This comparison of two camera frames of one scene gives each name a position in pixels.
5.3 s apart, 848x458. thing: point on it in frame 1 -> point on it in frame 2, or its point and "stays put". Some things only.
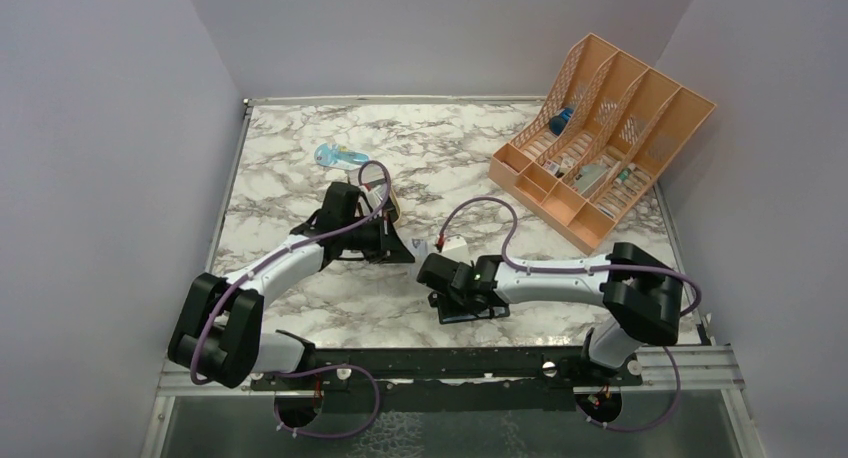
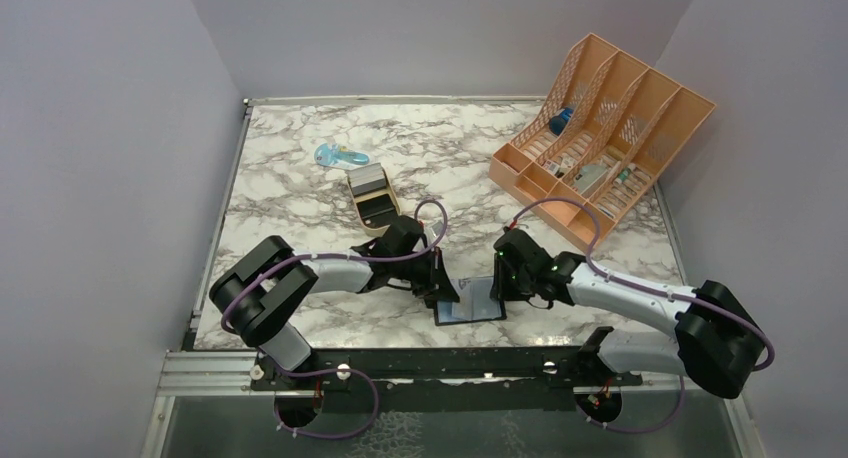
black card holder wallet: (450, 312) stays put
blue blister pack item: (340, 157) stays put
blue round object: (558, 122) stays put
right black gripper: (449, 297) -> (501, 289)
